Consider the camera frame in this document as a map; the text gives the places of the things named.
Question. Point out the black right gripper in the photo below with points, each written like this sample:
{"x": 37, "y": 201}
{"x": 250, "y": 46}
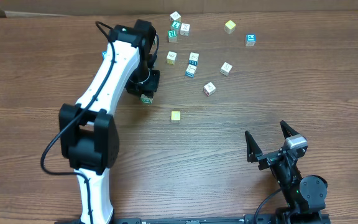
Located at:
{"x": 272, "y": 157}

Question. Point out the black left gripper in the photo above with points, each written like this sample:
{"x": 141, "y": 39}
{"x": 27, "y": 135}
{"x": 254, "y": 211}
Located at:
{"x": 146, "y": 88}

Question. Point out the wooden block green bottom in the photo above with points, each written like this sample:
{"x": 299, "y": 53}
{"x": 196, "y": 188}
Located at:
{"x": 146, "y": 99}

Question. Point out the wooden block red edge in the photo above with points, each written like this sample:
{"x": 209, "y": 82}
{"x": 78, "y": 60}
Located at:
{"x": 209, "y": 89}

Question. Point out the blue letter P block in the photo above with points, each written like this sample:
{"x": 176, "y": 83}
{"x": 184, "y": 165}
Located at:
{"x": 250, "y": 40}

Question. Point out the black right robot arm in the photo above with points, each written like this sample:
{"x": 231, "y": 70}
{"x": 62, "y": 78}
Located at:
{"x": 305, "y": 196}

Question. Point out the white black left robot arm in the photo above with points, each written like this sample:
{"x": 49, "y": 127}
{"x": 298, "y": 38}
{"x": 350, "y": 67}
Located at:
{"x": 88, "y": 133}

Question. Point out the wooden block yellow side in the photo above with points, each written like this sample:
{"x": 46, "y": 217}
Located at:
{"x": 171, "y": 57}

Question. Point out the yellow wooden block centre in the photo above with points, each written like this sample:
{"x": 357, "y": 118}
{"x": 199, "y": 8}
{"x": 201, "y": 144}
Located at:
{"x": 175, "y": 116}

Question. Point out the wooden block blue side lower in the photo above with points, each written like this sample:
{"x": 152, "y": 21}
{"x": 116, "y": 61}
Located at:
{"x": 191, "y": 70}

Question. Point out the wooden block blue side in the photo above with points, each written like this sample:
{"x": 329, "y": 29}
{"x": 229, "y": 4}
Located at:
{"x": 193, "y": 58}
{"x": 191, "y": 70}

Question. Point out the wooden block blue side upper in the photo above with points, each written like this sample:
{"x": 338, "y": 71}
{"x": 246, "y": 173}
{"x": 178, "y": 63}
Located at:
{"x": 193, "y": 58}

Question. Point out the green letter R block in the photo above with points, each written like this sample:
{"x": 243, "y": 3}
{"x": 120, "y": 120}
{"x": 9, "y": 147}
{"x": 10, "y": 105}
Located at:
{"x": 172, "y": 36}

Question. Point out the blue block far left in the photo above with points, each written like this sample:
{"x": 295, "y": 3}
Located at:
{"x": 103, "y": 55}

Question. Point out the green letter L block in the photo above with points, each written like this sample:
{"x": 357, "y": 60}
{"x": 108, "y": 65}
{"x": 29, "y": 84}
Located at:
{"x": 175, "y": 26}

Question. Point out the wooden block letter X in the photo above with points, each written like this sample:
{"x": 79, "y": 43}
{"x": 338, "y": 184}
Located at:
{"x": 185, "y": 29}

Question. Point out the wooden block top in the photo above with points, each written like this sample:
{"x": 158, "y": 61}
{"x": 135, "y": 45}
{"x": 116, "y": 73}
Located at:
{"x": 175, "y": 16}

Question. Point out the yellow block top right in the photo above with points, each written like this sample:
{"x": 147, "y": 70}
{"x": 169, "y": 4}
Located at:
{"x": 229, "y": 27}

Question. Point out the cardboard box edge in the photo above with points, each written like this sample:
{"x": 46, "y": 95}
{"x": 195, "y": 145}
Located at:
{"x": 9, "y": 14}

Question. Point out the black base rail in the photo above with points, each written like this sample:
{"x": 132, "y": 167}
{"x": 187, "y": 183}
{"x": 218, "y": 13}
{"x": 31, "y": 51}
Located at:
{"x": 197, "y": 220}

